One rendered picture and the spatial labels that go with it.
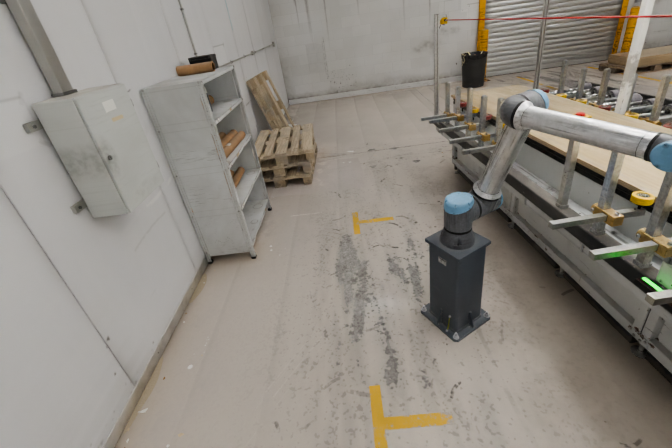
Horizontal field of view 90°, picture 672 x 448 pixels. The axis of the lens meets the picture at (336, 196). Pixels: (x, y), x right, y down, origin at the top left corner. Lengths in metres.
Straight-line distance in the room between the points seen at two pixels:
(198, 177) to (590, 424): 2.79
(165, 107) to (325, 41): 6.45
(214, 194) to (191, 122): 0.60
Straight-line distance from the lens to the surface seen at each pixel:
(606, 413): 2.28
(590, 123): 1.44
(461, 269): 2.00
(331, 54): 8.83
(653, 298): 1.55
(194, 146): 2.79
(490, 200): 1.97
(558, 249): 2.84
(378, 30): 8.87
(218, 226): 3.06
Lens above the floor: 1.80
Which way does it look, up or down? 28 degrees down
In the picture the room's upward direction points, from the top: 9 degrees counter-clockwise
